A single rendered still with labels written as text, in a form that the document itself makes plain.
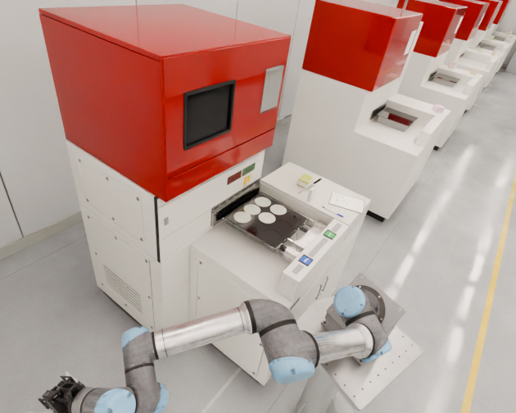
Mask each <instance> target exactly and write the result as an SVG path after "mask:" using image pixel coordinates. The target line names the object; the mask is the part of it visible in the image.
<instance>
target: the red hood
mask: <svg viewBox="0 0 516 413"><path fill-rule="evenodd" d="M38 12H39V13H41V14H39V18H40V21H41V26H42V30H43V37H44V40H45V44H46V49H47V52H48V59H49V63H50V67H51V71H52V77H53V82H54V86H55V90H56V94H57V101H58V105H59V108H60V113H61V119H62V124H63V127H64V131H65V136H66V139H67V140H69V141H70V142H72V143H73V144H74V145H76V146H78V147H79V148H81V149H83V150H84V151H86V152H87V153H89V154H90V155H92V156H93V157H96V158H97V159H98V160H99V161H101V162H103V163H105V164H106V165H108V166H109V167H110V168H112V169H114V170H116V171H117V172H119V173H120V174H122V175H123V176H125V177H126V178H128V179H130V180H131V181H133V182H135V183H136V184H137V185H139V186H140V187H142V188H144V189H146V190H147V191H148V192H149V193H152V194H153V195H155V196H156V197H158V198H159V199H161V200H162V201H164V202H168V201H170V200H172V199H173V198H175V197H177V196H179V195H181V194H183V193H185V192H187V191H188V190H190V189H192V188H194V187H196V186H198V185H199V184H202V183H204V182H205V181H207V180H208V179H211V178H213V177H215V176H217V175H218V174H220V173H222V172H224V171H226V170H227V169H229V168H231V167H233V166H235V165H237V164H238V163H240V162H242V161H245V160H246V159H248V158H249V157H252V156H254V155H256V154H257V153H259V152H261V151H263V150H265V149H266V148H269V147H271V146H272V145H273V141H274V131H275V127H276V122H277V117H278V109H279V103H280V98H281V94H282V89H283V81H284V76H285V70H286V65H287V57H288V52H289V48H290V42H291V35H289V34H285V33H281V32H278V31H275V30H272V29H267V28H264V27H261V26H258V25H253V24H250V23H247V22H244V21H241V20H236V19H234V18H230V17H227V16H222V15H219V14H216V13H214V12H210V11H205V10H202V9H199V8H196V7H191V6H189V5H185V4H159V5H132V6H104V7H51V8H39V9H38Z"/></svg>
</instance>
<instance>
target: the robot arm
mask: <svg viewBox="0 0 516 413"><path fill-rule="evenodd" d="M333 304H334V307H335V309H336V311H337V313H338V314H339V315H341V316H342V318H343V320H344V323H345V325H346V329H341V330H335V331H330V332H324V333H319V334H311V333H310V332H308V331H305V330H299V328H298V325H297V323H296V319H295V317H294V315H293V314H292V312H291V311H290V310H289V309H288V308H287V307H285V306H284V305H283V304H281V303H278V302H275V301H272V300H268V299H251V300H247V301H244V302H242V303H241V305H240V306H238V307H235V308H232V309H229V310H226V311H221V312H218V313H215V314H212V315H207V316H204V317H202V318H198V319H195V320H190V321H187V322H184V323H181V324H177V325H173V326H170V327H167V328H164V329H159V330H156V331H153V332H149V329H148V328H147V327H144V326H140V327H134V328H132V329H128V330H127V331H125V332H124V333H123V335H122V337H121V340H122V350H121V351H122V353H123V360H124V376H125V384H126V387H123V388H98V387H85V386H84V384H82V383H81V382H80V381H79V380H77V379H76V378H73V377H72V376H71V375H70V374H69V373H68V372H67V371H66V376H62V375H61V376H60V377H61V378H62V379H63V380H61V382H60V383H59V384H58V385H57V386H58V387H57V386H55V387H54V388H52V389H51V391H50V390H47V391H46V392H45V393H44V394H43V395H42V397H43V398H39V399H38V400H39V401H40V402H41V403H42V405H43V406H45V408H46V409H48V410H49V408H50V409H51V410H52V411H53V412H54V413H161V412H162V411H163V410H164V409H165V408H166V406H167V403H168V400H169V393H168V389H167V388H166V387H165V385H164V384H163V383H159V382H157V381H156V372H155V366H154V361H155V360H159V359H161V358H164V357H167V356H172V355H174V354H177V353H180V352H185V351H187V350H190V349H193V348H196V347H200V346H203V345H206V344H209V343H213V342H216V341H219V340H222V339H225V338H230V337H232V336H235V335H238V334H243V333H249V334H255V333H258V334H259V335H260V340H261V343H262V346H263V348H264V351H265V355H266V358H267V361H268V364H269V370H270V371H271V373H272V375H273V378H274V380H275V382H277V383H278V384H293V383H295V382H300V381H302V380H305V379H308V378H310V377H311V376H313V375H314V374H315V369H316V368H317V366H318V365H319V364H321V363H324V362H328V361H335V360H338V359H342V358H345V357H349V356H354V357H356V358H360V359H361V360H362V361H363V362H364V363H368V362H370V361H372V360H374V359H376V358H378V357H380V356H382V355H384V354H386V353H387V352H389V351H390V350H391V349H392V345H391V344H390V341H389V338H388V336H387V335H386V334H385V332H384V330H383V328H382V326H381V324H380V322H379V320H378V317H379V315H380V304H379V301H378V299H377V298H376V297H375V296H374V295H373V294H372V293H371V292H369V291H367V290H364V289H359V288H357V287H355V286H344V287H342V288H340V289H339V290H337V292H336V294H335V296H334V299H333ZM65 378H68V379H67V380H66V379H65Z"/></svg>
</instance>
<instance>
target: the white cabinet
mask: <svg viewBox="0 0 516 413"><path fill-rule="evenodd" d="M363 221H364V220H362V221H361V222H360V223H359V225H358V226H357V227H356V228H355V229H354V231H353V232H352V233H351V234H350V235H349V237H348V238H347V239H346V240H345V242H344V243H343V244H342V245H341V246H340V247H339V249H338V250H337V251H336V252H335V254H334V255H333V256H332V257H331V258H330V260H329V261H328V262H327V263H326V264H325V266H324V267H323V268H322V269H321V270H320V272H319V273H318V274H317V275H316V276H315V277H314V278H313V279H312V280H311V282H310V283H309V284H308V285H307V286H306V288H305V289H304V290H303V291H302V293H301V294H300V295H299V296H298V297H297V299H296V300H295V301H294V302H293V303H292V304H291V305H290V307H289V308H288V309H289V310H290V311H291V312H292V314H293V315H294V317H295V319H296V321H298V319H299V318H300V317H301V316H302V315H303V314H304V312H305V311H306V310H307V309H308V308H309V307H310V305H312V304H313V303H315V302H317V301H318V300H320V299H323V298H326V297H331V296H332V294H333V293H334V291H335V289H336V287H337V284H338V281H339V279H340V277H341V275H342V272H343V270H344V267H345V265H346V262H347V259H348V257H349V255H350V253H351V249H352V248H353V245H354V243H355V240H356V238H357V235H358V233H359V231H360V227H361V225H362V223H363ZM251 299H268V300H270V299H269V298H268V297H266V296H265V295H264V294H262V293H260V292H259V291H257V290H256V289H254V288H253V287H252V286H251V285H249V284H247V283H246V282H244V281H243V280H241V279H239V278H238V277H237V276H236V275H234V274H233V273H231V272H230V271H228V270H226V269H225V268H224V267H223V266H221V265H219V264H218V263H216V262H215V261H213V260H212V259H210V258H209V257H208V256H206V255H205V254H203V253H202V252H200V251H198V250H197V249H196V248H195V247H193V246H192V245H191V247H190V281H189V317H188V321H190V320H195V319H198V318H202V317H204V316H207V315H212V314H215V313H218V312H221V311H226V310H229V309H232V308H235V307H238V306H240V305H241V303H242V302H244V301H247V300H251ZM211 344H212V345H213V346H214V347H216V348H217V349H218V350H219V351H220V352H222V353H223V354H224V355H226V356H227V357H228V358H229V359H230V360H231V361H232V362H234V363H235V364H236V365H238V366H239V367H240V368H241V369H242V370H244V371H245V372H246V373H248V374H249V375H250V376H251V377H252V378H253V379H254V380H256V381H257V382H258V383H259V384H262V385H263V386H265V384H266V383H267V382H268V380H269V379H270V377H271V376H272V373H271V371H270V370H269V364H268V361H267V358H266V355H265V351H264V348H263V346H262V343H261V340H260V335H259V334H258V333H255V334H249V333H243V334H238V335H235V336H232V337H230V338H225V339H222V340H219V341H216V342H213V343H211Z"/></svg>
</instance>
